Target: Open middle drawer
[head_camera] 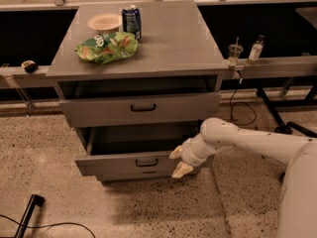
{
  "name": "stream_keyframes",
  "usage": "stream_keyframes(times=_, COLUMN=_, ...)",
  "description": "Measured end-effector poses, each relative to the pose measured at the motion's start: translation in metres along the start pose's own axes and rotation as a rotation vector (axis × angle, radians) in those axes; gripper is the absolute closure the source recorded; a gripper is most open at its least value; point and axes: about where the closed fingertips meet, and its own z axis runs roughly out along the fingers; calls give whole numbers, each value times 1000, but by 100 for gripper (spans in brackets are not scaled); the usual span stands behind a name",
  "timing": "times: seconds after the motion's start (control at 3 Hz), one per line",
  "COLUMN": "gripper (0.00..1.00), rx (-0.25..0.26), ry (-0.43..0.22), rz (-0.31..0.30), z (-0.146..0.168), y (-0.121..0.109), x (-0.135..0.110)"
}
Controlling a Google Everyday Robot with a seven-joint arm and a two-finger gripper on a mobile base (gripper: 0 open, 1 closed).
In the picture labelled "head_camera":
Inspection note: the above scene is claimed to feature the black chair base with caster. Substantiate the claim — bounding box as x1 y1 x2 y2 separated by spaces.
256 82 317 183

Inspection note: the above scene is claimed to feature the grey drawer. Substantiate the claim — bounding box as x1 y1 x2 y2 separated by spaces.
75 120 202 177
96 167 202 182
59 92 220 127

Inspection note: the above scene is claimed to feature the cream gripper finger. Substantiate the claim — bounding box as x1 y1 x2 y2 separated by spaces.
169 146 182 160
171 162 193 179

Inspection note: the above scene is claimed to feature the green chip bag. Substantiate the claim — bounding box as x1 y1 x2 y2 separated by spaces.
75 32 139 64

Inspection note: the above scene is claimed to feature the black tape measure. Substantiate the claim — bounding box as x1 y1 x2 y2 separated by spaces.
21 60 39 73

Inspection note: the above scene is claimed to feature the grey drawer cabinet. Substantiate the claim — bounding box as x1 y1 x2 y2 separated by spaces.
45 0 230 184

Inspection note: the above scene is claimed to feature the grey bottom drawer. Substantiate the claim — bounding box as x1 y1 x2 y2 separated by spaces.
96 167 202 182

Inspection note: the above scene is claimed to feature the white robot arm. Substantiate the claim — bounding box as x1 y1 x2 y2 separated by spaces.
169 118 317 238

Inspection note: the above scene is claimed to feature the blue soda can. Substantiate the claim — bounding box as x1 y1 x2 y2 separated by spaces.
122 4 142 41

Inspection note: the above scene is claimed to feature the black floor cable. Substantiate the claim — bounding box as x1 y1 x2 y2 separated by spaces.
0 213 97 238

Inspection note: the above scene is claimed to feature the grey top drawer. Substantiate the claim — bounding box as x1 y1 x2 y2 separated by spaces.
59 92 220 127

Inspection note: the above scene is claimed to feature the small clear bottle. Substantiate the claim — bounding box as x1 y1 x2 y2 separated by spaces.
247 35 264 64

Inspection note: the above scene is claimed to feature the black power cable with adapter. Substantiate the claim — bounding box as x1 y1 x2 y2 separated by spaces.
229 70 259 127

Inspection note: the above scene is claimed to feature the beige paper bowl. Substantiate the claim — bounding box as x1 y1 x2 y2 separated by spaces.
88 14 122 34

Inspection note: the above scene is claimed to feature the clear plastic cup with straw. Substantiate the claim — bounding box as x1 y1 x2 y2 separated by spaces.
227 38 244 67

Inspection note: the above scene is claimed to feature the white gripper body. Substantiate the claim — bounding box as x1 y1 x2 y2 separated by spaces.
180 134 213 167

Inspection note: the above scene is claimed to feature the black stand leg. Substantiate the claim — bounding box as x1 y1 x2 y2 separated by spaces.
14 194 45 238

